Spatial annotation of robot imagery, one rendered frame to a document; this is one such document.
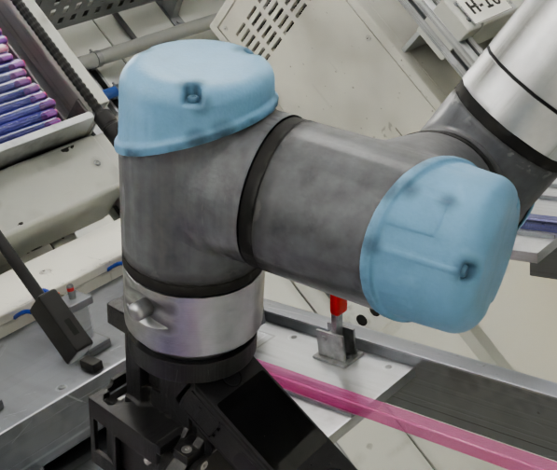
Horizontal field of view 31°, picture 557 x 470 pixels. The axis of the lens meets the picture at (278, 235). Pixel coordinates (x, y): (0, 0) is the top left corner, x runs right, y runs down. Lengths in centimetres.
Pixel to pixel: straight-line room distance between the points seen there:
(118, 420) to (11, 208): 48
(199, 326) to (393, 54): 129
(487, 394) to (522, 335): 273
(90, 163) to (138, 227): 61
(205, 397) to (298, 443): 6
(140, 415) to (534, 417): 37
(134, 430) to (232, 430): 7
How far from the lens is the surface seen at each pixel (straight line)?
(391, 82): 178
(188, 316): 50
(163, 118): 45
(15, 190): 104
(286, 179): 44
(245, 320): 52
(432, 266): 41
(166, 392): 57
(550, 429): 84
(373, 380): 87
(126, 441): 59
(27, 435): 80
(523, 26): 53
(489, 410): 86
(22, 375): 85
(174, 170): 46
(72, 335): 64
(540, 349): 361
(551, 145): 54
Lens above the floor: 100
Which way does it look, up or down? 9 degrees up
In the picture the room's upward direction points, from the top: 37 degrees counter-clockwise
